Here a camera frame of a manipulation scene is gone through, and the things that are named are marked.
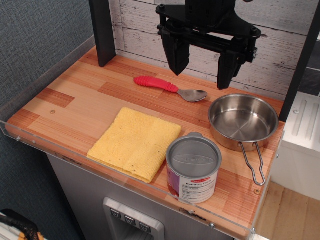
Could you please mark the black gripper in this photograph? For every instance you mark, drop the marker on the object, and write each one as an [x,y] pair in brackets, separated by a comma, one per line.
[211,25]

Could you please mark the red handled metal spoon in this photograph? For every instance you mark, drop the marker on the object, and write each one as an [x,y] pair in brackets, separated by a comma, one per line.
[189,95]

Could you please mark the yellow folded cloth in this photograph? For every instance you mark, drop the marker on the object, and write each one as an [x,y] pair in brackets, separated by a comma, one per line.
[135,144]

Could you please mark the toy tin can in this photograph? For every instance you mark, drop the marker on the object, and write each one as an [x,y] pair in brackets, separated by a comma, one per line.
[193,163]

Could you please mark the white toy appliance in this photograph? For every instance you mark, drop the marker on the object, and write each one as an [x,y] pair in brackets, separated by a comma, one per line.
[297,162]

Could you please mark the grey toy fridge cabinet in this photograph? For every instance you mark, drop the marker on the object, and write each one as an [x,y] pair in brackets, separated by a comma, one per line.
[86,189]

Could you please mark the silver dispenser button panel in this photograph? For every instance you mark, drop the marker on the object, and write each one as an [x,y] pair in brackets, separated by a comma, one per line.
[126,223]

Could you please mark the clear acrylic table guard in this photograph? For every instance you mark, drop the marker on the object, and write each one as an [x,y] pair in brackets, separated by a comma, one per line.
[66,116]

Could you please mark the steel pan with wire handle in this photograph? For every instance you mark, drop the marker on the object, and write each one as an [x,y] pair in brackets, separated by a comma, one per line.
[243,123]

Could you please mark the black right frame post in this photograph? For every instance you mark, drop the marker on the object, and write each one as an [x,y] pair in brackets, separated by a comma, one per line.
[303,61]

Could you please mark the black frame post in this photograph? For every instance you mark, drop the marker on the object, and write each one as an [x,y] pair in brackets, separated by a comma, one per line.
[103,31]
[303,61]

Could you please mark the black left frame post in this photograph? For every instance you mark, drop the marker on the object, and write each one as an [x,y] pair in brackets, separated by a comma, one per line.
[103,31]

